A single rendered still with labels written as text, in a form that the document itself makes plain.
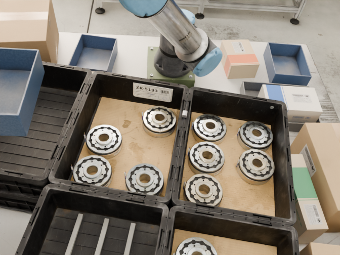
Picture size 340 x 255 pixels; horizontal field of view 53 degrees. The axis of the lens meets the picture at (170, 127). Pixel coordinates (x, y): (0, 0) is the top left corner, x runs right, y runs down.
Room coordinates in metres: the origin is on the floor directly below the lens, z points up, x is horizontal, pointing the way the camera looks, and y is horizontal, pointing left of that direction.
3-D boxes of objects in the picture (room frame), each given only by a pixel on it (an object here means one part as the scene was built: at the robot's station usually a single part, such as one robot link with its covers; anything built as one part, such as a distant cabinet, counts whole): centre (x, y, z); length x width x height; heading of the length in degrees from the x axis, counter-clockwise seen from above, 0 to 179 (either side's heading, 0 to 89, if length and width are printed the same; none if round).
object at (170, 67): (1.04, 0.02, 0.81); 0.15 x 0.15 x 0.10
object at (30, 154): (0.58, 0.42, 0.87); 0.40 x 0.30 x 0.11; 178
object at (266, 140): (0.66, -0.26, 0.86); 0.10 x 0.10 x 0.01
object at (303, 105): (0.90, -0.43, 0.75); 0.20 x 0.12 x 0.09; 96
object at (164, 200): (0.56, 0.12, 0.92); 0.40 x 0.30 x 0.02; 178
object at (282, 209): (0.55, -0.18, 0.87); 0.40 x 0.30 x 0.11; 178
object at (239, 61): (1.15, -0.25, 0.74); 0.16 x 0.12 x 0.07; 15
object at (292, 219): (0.55, -0.18, 0.92); 0.40 x 0.30 x 0.02; 178
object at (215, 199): (0.44, -0.11, 0.86); 0.10 x 0.10 x 0.01
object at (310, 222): (0.51, -0.41, 0.79); 0.24 x 0.06 x 0.06; 9
